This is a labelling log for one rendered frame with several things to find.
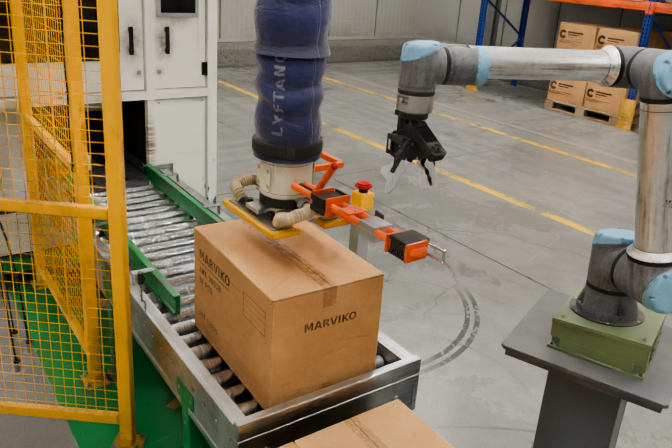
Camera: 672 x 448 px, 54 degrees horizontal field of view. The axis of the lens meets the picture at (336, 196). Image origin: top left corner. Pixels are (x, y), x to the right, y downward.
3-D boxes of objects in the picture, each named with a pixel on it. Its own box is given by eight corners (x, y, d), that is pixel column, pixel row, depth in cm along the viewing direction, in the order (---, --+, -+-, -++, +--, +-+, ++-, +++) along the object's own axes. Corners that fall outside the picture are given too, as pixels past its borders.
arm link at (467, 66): (476, 45, 169) (430, 43, 166) (497, 49, 158) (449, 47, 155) (472, 82, 171) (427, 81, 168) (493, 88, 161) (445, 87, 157)
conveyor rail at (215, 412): (47, 215, 374) (45, 183, 368) (57, 214, 377) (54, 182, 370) (231, 477, 198) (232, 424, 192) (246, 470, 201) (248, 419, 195)
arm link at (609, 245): (616, 272, 223) (625, 222, 218) (651, 293, 207) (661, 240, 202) (576, 274, 219) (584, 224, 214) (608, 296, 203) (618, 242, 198)
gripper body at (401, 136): (407, 152, 173) (412, 106, 169) (429, 161, 167) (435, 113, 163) (384, 155, 169) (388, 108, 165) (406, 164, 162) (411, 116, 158)
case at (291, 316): (194, 324, 250) (193, 226, 236) (287, 301, 271) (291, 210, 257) (268, 416, 203) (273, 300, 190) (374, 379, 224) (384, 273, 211)
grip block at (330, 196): (308, 209, 200) (309, 190, 198) (334, 204, 205) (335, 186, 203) (323, 218, 193) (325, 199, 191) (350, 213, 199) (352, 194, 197)
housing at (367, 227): (356, 234, 184) (358, 219, 182) (375, 230, 188) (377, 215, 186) (372, 243, 178) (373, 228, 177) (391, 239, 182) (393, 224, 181)
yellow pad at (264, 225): (221, 204, 226) (221, 190, 224) (247, 200, 232) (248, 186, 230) (272, 241, 200) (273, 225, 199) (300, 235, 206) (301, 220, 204)
